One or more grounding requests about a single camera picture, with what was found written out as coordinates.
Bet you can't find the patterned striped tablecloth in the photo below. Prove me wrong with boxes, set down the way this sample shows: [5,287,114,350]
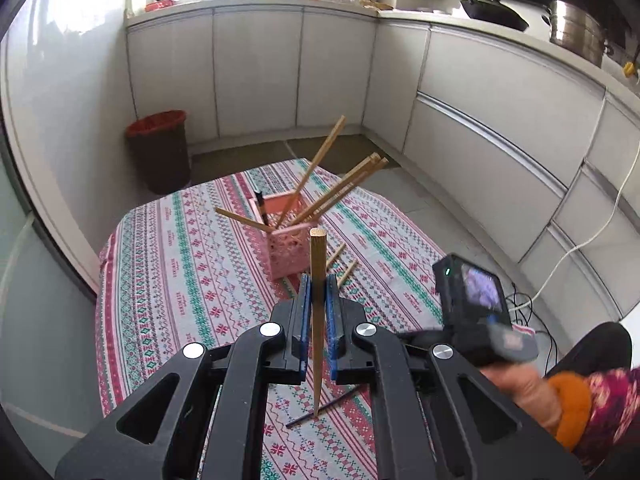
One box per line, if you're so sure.
[95,158,536,480]

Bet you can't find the person's right hand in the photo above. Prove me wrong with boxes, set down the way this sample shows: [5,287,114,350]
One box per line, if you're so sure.
[480,362,563,436]

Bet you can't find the black cables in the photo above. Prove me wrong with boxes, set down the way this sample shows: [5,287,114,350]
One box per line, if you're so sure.
[509,282,557,363]

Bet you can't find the stainless steel stock pot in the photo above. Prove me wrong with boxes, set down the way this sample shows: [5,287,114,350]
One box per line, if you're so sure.
[542,0,615,67]

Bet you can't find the dark slender chopstick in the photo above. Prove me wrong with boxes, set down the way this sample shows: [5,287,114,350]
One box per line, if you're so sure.
[285,392,357,428]

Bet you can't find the frosted glass door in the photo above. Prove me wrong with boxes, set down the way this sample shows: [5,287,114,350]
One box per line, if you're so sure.
[0,160,101,480]

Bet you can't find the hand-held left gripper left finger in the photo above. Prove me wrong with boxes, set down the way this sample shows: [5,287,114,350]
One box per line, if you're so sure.
[55,274,313,480]

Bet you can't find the person's right forearm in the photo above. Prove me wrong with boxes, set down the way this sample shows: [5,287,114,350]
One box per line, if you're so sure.
[547,366,640,476]

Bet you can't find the white kitchen base cabinets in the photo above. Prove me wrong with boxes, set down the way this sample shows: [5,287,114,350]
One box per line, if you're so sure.
[125,0,640,321]

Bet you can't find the tan bamboo chopstick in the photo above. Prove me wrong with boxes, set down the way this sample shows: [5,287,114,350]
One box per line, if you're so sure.
[325,243,347,273]
[308,227,329,418]
[336,259,359,288]

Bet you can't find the black wok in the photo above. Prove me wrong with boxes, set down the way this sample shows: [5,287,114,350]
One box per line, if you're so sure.
[445,0,530,31]

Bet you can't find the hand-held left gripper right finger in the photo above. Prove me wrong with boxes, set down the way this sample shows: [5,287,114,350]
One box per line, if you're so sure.
[325,274,586,480]

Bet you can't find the brown red-lined trash bin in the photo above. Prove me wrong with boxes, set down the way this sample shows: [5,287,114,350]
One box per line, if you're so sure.
[125,110,192,196]

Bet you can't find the pink perforated plastic basket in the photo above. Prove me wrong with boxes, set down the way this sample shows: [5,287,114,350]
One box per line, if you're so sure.
[252,191,321,282]

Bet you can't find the white power cable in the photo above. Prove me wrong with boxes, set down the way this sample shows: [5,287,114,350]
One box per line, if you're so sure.
[510,105,640,311]

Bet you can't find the bunch of wooden chopsticks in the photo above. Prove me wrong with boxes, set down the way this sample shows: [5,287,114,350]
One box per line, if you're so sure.
[215,115,390,235]

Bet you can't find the person's leg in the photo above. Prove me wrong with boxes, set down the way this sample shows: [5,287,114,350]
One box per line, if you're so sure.
[545,322,633,377]

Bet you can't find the dark green floor mat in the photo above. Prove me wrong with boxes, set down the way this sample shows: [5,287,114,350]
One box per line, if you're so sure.
[189,137,301,181]
[285,127,401,171]

